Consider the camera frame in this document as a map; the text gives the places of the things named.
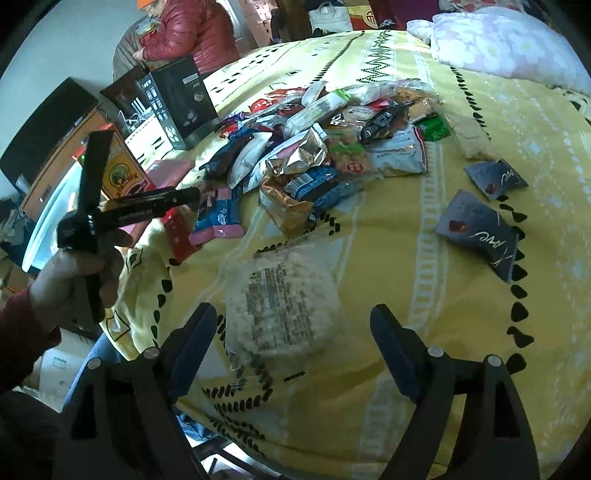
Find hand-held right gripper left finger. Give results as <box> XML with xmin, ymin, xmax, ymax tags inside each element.
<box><xmin>52</xmin><ymin>302</ymin><xmax>219</xmax><ymax>480</ymax></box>

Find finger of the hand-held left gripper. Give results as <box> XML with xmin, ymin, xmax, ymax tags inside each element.
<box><xmin>99</xmin><ymin>186</ymin><xmax>201</xmax><ymax>228</ymax></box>
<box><xmin>76</xmin><ymin>130</ymin><xmax>115</xmax><ymax>217</ymax></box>

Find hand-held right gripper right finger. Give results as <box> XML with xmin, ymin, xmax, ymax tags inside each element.
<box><xmin>369</xmin><ymin>304</ymin><xmax>541</xmax><ymax>480</ymax></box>

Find clear bag of white puffs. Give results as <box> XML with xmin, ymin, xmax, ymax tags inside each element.
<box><xmin>224</xmin><ymin>244</ymin><xmax>345</xmax><ymax>370</ymax></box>

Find pile of snack packets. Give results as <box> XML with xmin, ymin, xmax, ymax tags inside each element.
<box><xmin>189</xmin><ymin>79</ymin><xmax>451</xmax><ymax>238</ymax></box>

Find person's left forearm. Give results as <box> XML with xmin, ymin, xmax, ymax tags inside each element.
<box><xmin>0</xmin><ymin>288</ymin><xmax>63</xmax><ymax>393</ymax></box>

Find person's left hand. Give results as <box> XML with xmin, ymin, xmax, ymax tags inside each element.
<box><xmin>30</xmin><ymin>228</ymin><xmax>134</xmax><ymax>333</ymax></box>

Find red gift box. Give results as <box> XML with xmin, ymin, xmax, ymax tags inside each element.
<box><xmin>74</xmin><ymin>124</ymin><xmax>204</xmax><ymax>265</ymax></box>

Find wooden cabinet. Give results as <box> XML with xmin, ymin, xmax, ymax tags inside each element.
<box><xmin>21</xmin><ymin>104</ymin><xmax>116</xmax><ymax>222</ymax></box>

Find yellow patterned blanket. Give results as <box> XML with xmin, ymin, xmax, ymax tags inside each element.
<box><xmin>99</xmin><ymin>28</ymin><xmax>591</xmax><ymax>480</ymax></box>

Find black monitor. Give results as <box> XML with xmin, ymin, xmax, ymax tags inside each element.
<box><xmin>0</xmin><ymin>78</ymin><xmax>99</xmax><ymax>185</ymax></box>

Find dark brown box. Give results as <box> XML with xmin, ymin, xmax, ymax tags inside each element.
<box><xmin>100</xmin><ymin>65</ymin><xmax>153</xmax><ymax>134</ymax></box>

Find black printed box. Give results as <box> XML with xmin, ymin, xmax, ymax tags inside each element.
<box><xmin>136</xmin><ymin>55</ymin><xmax>221</xmax><ymax>151</ymax></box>

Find white cardboard box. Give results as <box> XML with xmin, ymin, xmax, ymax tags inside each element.
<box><xmin>39</xmin><ymin>332</ymin><xmax>93</xmax><ymax>411</ymax></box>

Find green snack packet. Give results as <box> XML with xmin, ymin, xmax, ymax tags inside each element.
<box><xmin>413</xmin><ymin>113</ymin><xmax>451</xmax><ymax>141</ymax></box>

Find small clear snack packet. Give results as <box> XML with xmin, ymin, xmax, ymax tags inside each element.
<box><xmin>445</xmin><ymin>113</ymin><xmax>492</xmax><ymax>160</ymax></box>

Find red and gold box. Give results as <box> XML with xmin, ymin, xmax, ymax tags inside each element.
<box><xmin>347</xmin><ymin>4</ymin><xmax>384</xmax><ymax>31</ymax></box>

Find dark red cloth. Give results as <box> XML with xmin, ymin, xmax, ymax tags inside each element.
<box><xmin>369</xmin><ymin>0</ymin><xmax>439</xmax><ymax>28</ymax></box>

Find white pillow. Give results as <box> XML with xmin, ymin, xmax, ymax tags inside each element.
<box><xmin>406</xmin><ymin>7</ymin><xmax>591</xmax><ymax>90</ymax></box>

